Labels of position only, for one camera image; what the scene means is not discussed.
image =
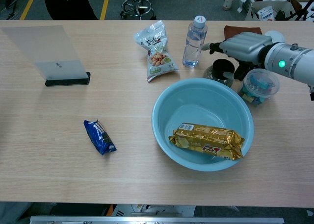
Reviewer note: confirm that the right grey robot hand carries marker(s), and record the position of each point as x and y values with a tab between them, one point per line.
247	46

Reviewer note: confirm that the glass jar with black lid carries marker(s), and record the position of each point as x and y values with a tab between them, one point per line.
218	67

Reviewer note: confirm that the clear tub of binder clips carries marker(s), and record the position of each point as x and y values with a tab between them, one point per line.
260	86

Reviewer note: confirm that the white peanut snack bag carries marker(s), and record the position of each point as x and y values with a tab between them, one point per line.
159	59

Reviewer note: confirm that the brown cloth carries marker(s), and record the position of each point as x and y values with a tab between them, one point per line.
230	31

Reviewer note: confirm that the white round disc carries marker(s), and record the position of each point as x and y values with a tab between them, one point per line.
277	35

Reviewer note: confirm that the blue white package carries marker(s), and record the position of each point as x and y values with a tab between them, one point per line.
266	13

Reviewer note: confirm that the white carton box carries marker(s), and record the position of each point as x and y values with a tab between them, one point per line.
284	7

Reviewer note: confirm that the clear water bottle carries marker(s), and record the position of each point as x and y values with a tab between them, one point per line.
193	45

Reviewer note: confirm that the black tripod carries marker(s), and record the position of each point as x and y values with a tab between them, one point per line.
304	10

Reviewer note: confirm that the light blue plastic basin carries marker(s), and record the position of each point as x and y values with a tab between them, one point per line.
196	99

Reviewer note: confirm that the gold biscuit packet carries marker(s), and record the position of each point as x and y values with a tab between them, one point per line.
208	138

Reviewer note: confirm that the chrome stool base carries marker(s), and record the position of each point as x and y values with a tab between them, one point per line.
136	1

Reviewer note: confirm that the blue cookie packet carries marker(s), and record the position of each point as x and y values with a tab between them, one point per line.
99	137

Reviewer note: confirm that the person in black clothes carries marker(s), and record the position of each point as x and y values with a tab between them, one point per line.
68	3

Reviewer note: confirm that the acrylic sign holder black base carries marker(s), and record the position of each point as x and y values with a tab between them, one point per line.
49	50

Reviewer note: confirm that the aluminium rail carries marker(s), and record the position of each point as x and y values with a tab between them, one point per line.
147	220

